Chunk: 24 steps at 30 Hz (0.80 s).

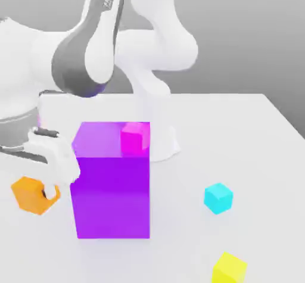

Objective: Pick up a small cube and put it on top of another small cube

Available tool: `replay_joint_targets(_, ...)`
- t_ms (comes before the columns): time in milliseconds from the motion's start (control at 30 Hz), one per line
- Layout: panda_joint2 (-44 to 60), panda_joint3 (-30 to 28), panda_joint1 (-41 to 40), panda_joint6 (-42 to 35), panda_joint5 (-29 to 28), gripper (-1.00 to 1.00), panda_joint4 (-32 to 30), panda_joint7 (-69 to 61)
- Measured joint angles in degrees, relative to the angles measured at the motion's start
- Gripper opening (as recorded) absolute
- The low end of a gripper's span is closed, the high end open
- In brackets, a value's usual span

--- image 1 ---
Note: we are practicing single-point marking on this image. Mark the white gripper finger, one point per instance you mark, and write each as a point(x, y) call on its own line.
point(50, 191)

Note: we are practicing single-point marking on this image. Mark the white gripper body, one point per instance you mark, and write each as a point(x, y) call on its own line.
point(59, 163)

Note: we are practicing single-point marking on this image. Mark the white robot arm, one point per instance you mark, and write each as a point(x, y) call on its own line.
point(166, 49)

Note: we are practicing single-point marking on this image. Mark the small magenta cube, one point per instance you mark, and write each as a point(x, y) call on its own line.
point(131, 142)

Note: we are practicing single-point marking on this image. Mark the small cyan cube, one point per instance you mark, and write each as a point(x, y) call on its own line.
point(218, 199)

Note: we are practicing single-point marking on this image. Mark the small yellow cube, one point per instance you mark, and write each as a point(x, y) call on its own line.
point(228, 270)

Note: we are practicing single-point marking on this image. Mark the large purple box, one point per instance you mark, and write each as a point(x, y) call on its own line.
point(112, 197)

